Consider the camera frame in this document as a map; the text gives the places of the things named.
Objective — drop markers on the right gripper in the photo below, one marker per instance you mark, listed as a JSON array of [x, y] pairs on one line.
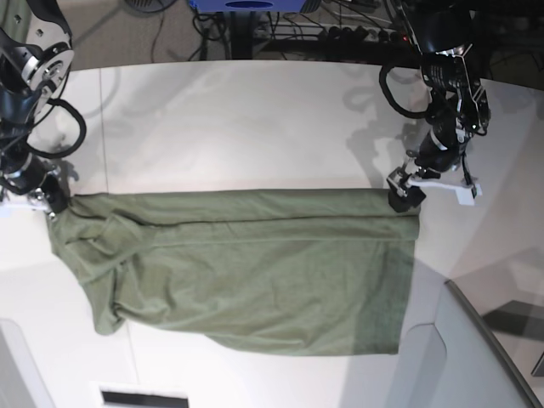
[[36, 181]]

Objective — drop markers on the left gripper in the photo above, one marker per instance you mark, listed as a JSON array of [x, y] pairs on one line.
[[439, 151]]

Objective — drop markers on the green t-shirt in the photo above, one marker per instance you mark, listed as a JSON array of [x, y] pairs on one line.
[[286, 272]]

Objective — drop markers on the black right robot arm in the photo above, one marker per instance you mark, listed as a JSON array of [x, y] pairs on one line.
[[36, 55]]

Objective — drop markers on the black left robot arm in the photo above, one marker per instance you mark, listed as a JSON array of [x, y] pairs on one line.
[[441, 34]]

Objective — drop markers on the black power strip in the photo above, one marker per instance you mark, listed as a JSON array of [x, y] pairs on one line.
[[310, 32]]

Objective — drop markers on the grey table leg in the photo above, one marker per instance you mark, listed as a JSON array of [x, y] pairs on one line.
[[241, 29]]

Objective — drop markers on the blue plastic bin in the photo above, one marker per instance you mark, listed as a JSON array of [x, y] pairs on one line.
[[212, 6]]

